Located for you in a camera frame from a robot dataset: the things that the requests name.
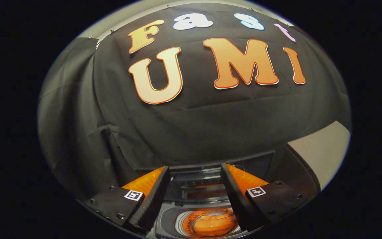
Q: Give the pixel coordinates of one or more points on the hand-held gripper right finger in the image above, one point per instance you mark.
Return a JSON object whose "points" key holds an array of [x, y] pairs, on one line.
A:
{"points": [[234, 199]]}

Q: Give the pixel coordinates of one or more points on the black backdrop cloth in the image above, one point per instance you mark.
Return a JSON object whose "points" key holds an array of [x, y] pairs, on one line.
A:
{"points": [[194, 126]]}

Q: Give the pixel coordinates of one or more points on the dark glass washing machine lid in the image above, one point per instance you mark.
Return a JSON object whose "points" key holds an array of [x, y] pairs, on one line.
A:
{"points": [[197, 186]]}

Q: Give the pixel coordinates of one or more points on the orange buttoned shirt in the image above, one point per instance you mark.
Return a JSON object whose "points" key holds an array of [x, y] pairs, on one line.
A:
{"points": [[214, 226]]}

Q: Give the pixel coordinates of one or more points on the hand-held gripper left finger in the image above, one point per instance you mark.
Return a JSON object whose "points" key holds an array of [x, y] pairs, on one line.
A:
{"points": [[153, 199]]}

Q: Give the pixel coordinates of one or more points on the grey washing machine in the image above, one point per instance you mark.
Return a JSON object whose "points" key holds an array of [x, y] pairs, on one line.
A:
{"points": [[168, 219]]}

